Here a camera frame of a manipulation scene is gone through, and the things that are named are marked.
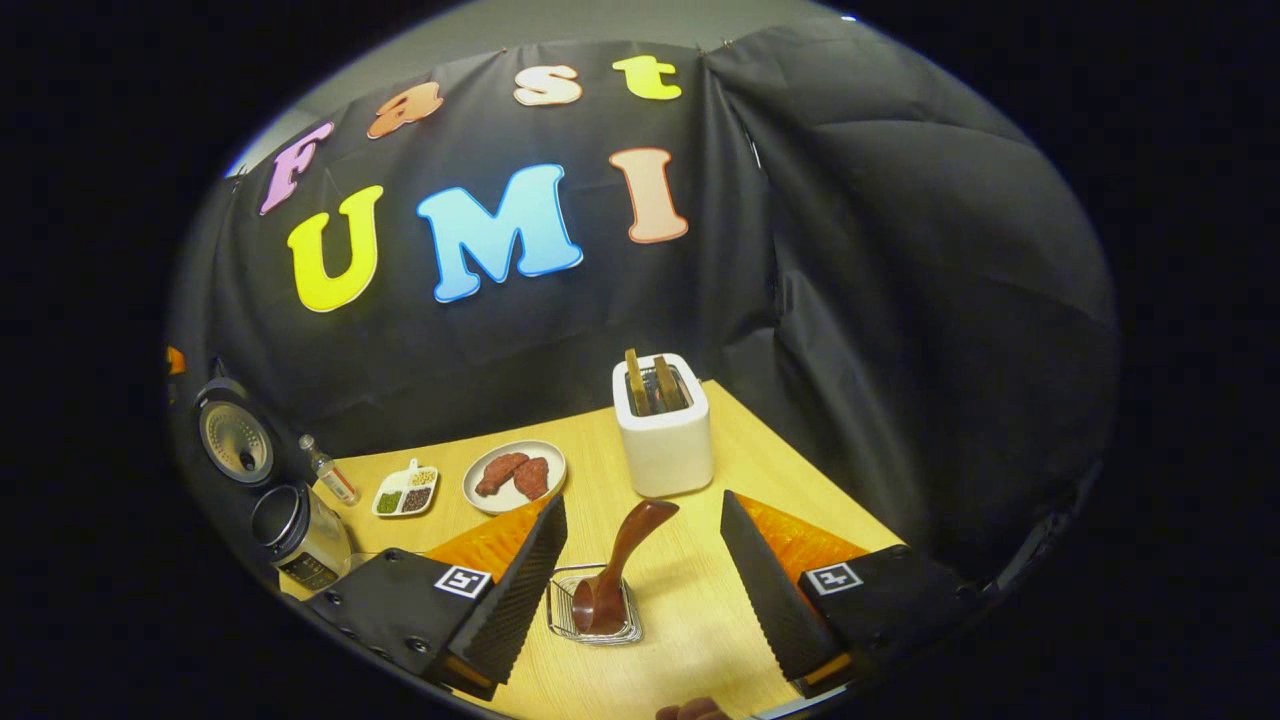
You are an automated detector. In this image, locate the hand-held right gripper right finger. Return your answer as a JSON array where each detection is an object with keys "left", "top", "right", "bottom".
[{"left": 720, "top": 490, "right": 976, "bottom": 699}]

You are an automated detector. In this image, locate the brown wooden spoon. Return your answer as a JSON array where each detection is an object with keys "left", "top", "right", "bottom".
[{"left": 572, "top": 499, "right": 680, "bottom": 636}]

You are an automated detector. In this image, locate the round white plate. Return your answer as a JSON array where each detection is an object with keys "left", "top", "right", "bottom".
[{"left": 463, "top": 440, "right": 568, "bottom": 516}]

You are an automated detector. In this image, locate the small clear glass bottle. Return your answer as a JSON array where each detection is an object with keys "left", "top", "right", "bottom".
[{"left": 299, "top": 434, "right": 361, "bottom": 507}]

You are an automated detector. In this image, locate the dark grey rice cooker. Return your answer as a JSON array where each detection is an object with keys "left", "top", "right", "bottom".
[{"left": 195, "top": 377, "right": 353, "bottom": 593}]

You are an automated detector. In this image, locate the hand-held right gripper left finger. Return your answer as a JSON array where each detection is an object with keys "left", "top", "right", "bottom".
[{"left": 300, "top": 493, "right": 569, "bottom": 701}]

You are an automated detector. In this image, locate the black backdrop cloth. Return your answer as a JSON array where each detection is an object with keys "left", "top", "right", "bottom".
[{"left": 165, "top": 20, "right": 1119, "bottom": 601}]

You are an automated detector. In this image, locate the white divided bean dish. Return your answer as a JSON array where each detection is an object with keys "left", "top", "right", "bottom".
[{"left": 372, "top": 459, "right": 440, "bottom": 518}]

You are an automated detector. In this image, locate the white toaster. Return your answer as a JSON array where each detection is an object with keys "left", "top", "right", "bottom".
[{"left": 612, "top": 353, "right": 714, "bottom": 499}]

